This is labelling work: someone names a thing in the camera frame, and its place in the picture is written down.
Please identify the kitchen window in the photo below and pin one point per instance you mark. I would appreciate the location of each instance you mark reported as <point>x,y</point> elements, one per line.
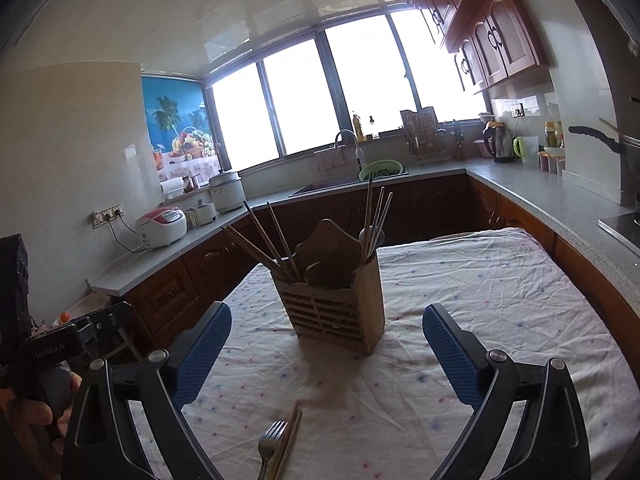
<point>300,105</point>

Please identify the small white electric pot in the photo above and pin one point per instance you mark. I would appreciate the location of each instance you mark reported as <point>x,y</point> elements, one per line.
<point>205,212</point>

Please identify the pink rag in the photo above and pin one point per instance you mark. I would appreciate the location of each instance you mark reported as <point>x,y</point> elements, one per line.
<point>332,161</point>

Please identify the condiment bottles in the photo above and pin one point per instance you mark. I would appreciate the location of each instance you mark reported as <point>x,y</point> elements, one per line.
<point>552,135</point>

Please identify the yellow oil bottle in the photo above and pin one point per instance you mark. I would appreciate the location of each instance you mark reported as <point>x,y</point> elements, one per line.
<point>357,127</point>

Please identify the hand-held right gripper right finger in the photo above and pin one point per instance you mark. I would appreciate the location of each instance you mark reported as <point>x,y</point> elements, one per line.
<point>450,355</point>

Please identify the white wall outlet strip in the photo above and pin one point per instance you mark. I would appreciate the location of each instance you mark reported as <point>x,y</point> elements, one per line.
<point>107,214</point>

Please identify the wooden wall cabinets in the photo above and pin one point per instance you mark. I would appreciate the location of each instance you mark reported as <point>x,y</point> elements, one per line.
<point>500,35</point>

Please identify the chrome sink faucet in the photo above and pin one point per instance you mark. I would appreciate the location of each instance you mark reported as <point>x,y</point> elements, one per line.
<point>358,152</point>

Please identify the white dotted tablecloth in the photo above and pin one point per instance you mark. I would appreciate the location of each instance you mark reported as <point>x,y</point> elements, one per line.
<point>450,270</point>

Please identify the steel electric kettle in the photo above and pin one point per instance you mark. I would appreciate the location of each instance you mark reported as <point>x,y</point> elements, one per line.
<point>500,142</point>

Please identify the metal dish rack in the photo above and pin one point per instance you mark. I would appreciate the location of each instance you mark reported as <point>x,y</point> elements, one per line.
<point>425,135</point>

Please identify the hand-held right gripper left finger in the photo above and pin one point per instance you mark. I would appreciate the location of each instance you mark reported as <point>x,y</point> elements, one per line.
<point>200,355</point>

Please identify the tropical fruit wall poster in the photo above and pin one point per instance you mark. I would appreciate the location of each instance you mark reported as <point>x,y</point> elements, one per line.
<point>175,110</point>

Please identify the wooden base cabinets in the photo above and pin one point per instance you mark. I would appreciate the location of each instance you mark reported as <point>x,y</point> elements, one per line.
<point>170,290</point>

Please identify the large white cooker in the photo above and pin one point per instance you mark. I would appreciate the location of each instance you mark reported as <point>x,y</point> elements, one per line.
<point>227,192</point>

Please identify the wooden utensil holder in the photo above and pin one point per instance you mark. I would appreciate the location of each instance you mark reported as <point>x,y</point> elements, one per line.
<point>335,305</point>

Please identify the paper towel roll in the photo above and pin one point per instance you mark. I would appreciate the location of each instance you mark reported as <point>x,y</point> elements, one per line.
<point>172,187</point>

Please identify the kitchen sink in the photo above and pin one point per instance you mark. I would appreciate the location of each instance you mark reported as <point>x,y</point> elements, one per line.
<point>330,187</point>

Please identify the green colander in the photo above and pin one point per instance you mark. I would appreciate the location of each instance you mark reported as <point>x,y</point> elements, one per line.
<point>380,170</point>

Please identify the dark spray bottle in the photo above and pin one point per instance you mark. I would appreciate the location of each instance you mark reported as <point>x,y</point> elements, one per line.
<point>371,127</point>

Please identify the person's left hand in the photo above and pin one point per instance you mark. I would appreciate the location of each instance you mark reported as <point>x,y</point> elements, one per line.
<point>25,435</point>

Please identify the white red rice cooker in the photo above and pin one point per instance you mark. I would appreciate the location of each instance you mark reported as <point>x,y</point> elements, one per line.
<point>162,227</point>

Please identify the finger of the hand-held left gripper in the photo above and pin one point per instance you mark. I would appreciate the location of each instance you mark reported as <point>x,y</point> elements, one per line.
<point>112,317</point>

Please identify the grey kitchen countertop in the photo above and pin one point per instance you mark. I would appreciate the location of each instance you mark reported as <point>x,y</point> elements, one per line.
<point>550,195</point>

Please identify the spice jar set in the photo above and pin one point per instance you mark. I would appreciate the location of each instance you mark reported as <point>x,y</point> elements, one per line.
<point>551,162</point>

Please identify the cooktop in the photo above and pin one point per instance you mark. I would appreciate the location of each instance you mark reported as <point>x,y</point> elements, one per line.
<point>622,227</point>

